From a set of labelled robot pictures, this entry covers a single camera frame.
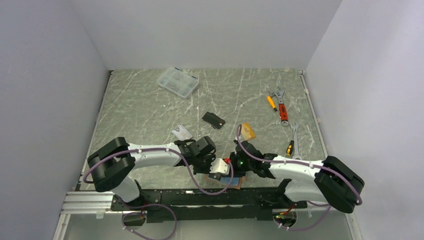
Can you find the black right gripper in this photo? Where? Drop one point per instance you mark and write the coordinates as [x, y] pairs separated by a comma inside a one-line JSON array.
[[236, 173]]

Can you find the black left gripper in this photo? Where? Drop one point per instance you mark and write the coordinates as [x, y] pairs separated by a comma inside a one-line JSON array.
[[211, 158]]

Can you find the yellow handled screwdriver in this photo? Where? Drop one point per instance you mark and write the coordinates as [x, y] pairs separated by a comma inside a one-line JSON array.
[[272, 104]]

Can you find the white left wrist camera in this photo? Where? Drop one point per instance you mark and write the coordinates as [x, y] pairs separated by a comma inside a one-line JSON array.
[[219, 166]]

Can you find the white silver card stack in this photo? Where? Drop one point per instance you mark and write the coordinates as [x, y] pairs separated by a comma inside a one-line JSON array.
[[181, 133]]

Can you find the aluminium frame rail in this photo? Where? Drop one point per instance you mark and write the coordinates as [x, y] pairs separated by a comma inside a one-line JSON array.
[[81, 203]]

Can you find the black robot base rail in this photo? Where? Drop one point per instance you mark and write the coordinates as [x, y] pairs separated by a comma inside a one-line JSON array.
[[190, 204]]

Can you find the clear plastic organizer box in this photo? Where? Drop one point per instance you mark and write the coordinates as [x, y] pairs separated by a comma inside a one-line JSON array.
[[177, 82]]

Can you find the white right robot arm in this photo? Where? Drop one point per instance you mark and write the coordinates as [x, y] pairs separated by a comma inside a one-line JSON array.
[[328, 181]]

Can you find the red handled adjustable wrench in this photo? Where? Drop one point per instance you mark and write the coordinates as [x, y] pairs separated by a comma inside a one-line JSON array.
[[277, 97]]

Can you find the brown leather card holder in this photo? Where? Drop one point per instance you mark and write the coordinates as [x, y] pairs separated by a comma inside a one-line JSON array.
[[235, 183]]

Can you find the silver combination wrench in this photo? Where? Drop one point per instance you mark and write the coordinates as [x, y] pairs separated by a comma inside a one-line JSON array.
[[293, 147]]

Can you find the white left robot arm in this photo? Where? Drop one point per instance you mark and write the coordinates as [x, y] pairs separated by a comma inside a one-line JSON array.
[[111, 164]]

